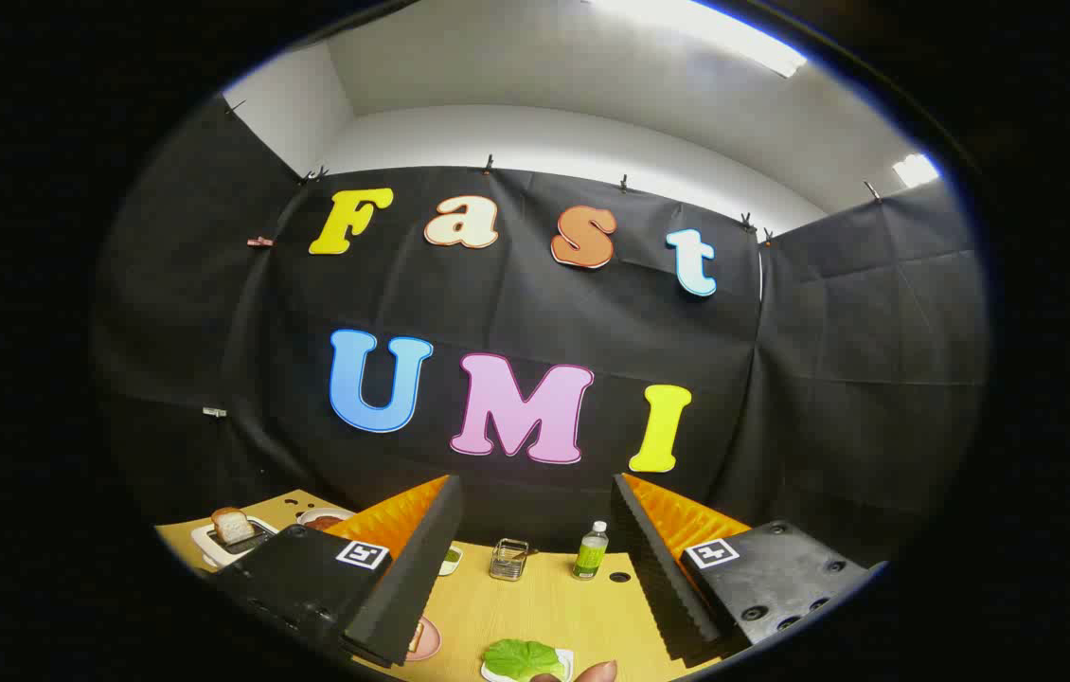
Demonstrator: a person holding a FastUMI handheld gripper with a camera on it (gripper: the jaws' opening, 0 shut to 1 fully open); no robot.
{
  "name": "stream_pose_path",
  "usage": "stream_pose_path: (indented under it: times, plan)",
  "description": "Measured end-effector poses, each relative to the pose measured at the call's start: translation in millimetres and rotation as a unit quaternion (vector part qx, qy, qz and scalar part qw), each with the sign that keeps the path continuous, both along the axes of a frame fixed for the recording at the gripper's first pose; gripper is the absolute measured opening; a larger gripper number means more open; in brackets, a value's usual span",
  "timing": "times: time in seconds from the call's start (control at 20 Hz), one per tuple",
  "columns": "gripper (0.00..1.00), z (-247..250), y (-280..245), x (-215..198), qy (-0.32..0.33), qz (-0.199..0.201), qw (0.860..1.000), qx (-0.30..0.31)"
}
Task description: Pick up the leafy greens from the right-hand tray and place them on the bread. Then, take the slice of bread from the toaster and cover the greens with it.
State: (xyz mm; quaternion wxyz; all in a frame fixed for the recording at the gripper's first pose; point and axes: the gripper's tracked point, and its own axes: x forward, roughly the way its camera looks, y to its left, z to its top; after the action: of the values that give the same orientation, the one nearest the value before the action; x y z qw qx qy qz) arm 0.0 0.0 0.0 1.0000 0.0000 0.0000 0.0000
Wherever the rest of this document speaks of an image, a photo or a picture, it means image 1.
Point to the white toaster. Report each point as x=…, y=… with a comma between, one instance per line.
x=211, y=551

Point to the long ceiling light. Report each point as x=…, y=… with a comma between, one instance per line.
x=734, y=38

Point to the toasted white bread slice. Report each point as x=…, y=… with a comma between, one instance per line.
x=232, y=526

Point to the green drink bottle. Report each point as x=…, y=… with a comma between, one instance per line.
x=590, y=555

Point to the pink round plate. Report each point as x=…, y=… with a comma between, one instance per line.
x=432, y=640

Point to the pink clip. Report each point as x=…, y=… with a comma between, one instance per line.
x=260, y=242

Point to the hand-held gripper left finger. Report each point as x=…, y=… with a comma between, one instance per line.
x=412, y=587

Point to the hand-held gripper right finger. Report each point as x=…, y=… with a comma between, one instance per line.
x=658, y=578

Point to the white square plate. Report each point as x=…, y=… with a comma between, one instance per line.
x=567, y=656

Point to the grey round plate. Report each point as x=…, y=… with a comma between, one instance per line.
x=306, y=517

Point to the black backdrop cloth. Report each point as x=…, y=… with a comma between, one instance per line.
x=516, y=313

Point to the brown meat slice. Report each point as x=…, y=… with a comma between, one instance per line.
x=323, y=522

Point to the green lettuce leaf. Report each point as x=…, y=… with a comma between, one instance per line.
x=521, y=658

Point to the white divided dish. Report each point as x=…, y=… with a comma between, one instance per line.
x=450, y=566

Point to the small ceiling light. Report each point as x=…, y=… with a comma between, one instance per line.
x=916, y=170

